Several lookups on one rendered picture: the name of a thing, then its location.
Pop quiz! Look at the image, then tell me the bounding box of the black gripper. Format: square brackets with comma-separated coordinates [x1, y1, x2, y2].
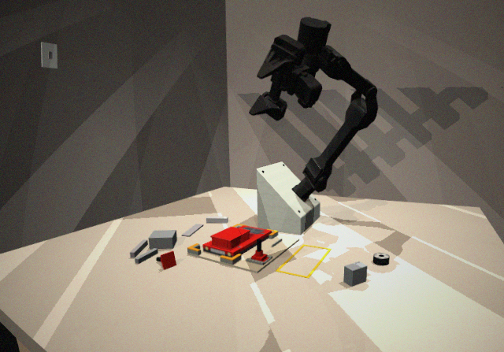
[249, 35, 309, 120]

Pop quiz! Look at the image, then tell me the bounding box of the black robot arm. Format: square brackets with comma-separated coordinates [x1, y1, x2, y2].
[287, 17, 379, 202]

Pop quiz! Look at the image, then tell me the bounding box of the black toy tyre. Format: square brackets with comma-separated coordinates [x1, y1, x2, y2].
[373, 253, 390, 266]

